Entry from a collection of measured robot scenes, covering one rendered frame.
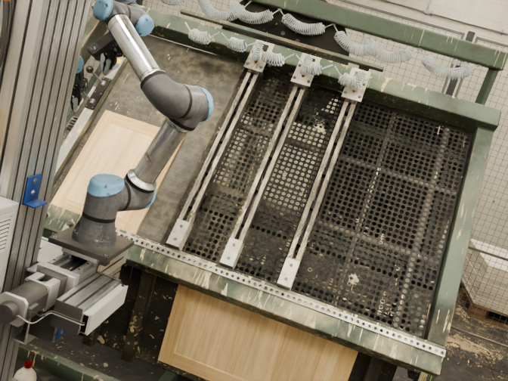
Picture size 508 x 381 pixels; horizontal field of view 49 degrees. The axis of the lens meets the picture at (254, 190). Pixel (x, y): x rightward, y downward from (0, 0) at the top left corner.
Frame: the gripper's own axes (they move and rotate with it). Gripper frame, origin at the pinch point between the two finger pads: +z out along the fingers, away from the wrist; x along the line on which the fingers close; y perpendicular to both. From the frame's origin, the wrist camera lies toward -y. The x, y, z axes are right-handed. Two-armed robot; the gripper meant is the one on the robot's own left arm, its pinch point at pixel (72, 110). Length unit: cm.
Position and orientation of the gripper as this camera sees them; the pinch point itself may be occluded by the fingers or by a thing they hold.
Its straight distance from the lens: 261.2
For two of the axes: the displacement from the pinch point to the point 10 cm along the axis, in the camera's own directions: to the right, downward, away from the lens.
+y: 3.3, -5.8, 7.4
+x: -9.3, -3.2, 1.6
